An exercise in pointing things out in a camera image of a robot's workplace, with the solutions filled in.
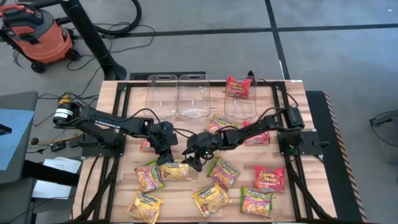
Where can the blue sheet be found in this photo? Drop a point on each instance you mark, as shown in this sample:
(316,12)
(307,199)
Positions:
(15,146)

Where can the white paper sheet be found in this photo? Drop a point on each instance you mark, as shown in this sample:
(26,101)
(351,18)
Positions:
(62,165)
(49,189)

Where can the orange shop vacuum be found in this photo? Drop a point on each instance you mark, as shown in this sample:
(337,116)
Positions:
(46,40)

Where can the small black device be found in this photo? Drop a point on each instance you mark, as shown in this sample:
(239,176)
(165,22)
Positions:
(252,76)

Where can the white noodle crumbs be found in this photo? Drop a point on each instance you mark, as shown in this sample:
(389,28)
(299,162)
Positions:
(203,89)

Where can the black hazard-striped floor mat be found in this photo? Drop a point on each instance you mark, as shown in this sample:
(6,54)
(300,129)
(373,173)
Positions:
(335,155)

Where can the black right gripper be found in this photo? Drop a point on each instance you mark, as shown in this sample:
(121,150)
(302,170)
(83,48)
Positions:
(202,144)

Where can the green lime chili ramen pack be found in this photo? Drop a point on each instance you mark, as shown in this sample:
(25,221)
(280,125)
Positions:
(256,202)
(224,174)
(149,176)
(217,123)

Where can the tall black cylinder stand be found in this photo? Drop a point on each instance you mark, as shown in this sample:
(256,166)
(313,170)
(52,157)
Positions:
(93,40)

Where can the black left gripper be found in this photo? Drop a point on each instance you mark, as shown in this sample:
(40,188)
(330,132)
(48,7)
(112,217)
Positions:
(164,137)

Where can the black aluminium table frame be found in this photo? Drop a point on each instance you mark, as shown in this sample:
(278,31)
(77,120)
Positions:
(292,169)

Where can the red Saucy Noods pack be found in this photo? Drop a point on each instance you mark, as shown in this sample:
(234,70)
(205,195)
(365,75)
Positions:
(146,147)
(238,87)
(259,139)
(269,179)

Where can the clear plastic bin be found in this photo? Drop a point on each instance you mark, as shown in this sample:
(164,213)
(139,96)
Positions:
(241,109)
(192,105)
(161,102)

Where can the black chair base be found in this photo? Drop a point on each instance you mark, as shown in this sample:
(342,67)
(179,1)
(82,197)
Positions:
(385,121)

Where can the yellow plug connector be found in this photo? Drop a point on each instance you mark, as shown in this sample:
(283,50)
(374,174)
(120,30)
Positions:
(64,99)

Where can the yellow creamy chicken ramen pack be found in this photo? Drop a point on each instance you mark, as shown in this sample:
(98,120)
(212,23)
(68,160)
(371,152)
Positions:
(145,208)
(211,200)
(175,171)

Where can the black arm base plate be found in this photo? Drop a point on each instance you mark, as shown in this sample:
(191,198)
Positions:
(311,149)
(90,151)

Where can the grey desk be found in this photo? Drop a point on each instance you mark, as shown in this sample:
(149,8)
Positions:
(18,99)

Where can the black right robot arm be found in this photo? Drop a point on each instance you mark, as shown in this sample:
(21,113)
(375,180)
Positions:
(248,132)

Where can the black desk bar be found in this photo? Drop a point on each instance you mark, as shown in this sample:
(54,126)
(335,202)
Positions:
(49,174)

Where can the black power brick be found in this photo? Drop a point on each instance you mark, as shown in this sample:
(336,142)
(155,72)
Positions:
(58,146)

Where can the small black round plug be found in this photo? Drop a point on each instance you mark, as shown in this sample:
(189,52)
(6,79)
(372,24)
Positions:
(35,141)

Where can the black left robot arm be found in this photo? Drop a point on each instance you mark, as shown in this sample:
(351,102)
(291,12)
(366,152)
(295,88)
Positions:
(109,124)

